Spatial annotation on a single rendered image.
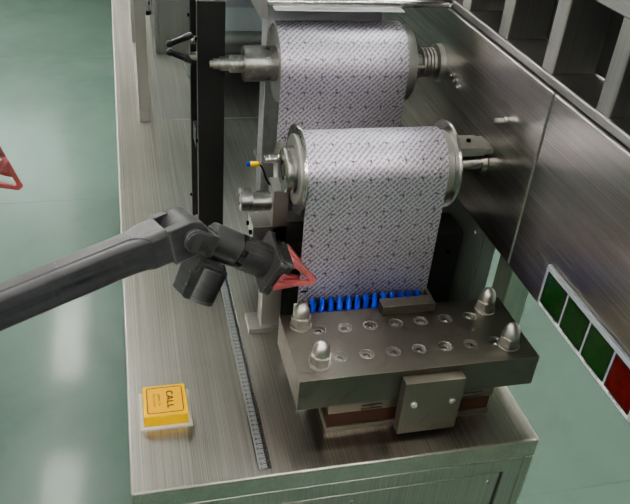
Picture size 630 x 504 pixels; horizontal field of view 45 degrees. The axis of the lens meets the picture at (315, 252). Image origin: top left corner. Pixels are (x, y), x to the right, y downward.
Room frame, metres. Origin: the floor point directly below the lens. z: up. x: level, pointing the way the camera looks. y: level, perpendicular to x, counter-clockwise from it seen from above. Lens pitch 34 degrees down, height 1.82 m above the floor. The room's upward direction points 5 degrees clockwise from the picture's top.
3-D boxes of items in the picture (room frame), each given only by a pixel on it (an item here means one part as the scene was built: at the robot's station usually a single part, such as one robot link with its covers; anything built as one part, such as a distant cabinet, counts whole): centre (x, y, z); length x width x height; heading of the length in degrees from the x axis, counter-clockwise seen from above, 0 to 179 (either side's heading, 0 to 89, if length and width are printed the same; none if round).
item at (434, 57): (1.41, -0.17, 1.33); 0.07 x 0.07 x 0.07; 16
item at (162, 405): (0.87, 0.22, 0.91); 0.07 x 0.07 x 0.02; 16
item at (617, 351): (0.80, -0.38, 1.18); 0.25 x 0.01 x 0.07; 16
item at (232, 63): (1.30, 0.19, 1.33); 0.06 x 0.03 x 0.03; 106
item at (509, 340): (0.96, -0.33, 1.05); 0.04 x 0.04 x 0.04
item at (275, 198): (1.11, 0.09, 1.05); 0.06 x 0.05 x 0.31; 106
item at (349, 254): (1.06, -0.09, 1.11); 0.23 x 0.01 x 0.18; 106
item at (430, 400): (0.88, -0.21, 0.96); 0.10 x 0.03 x 0.11; 106
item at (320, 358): (0.87, -0.02, 1.05); 0.04 x 0.04 x 0.04
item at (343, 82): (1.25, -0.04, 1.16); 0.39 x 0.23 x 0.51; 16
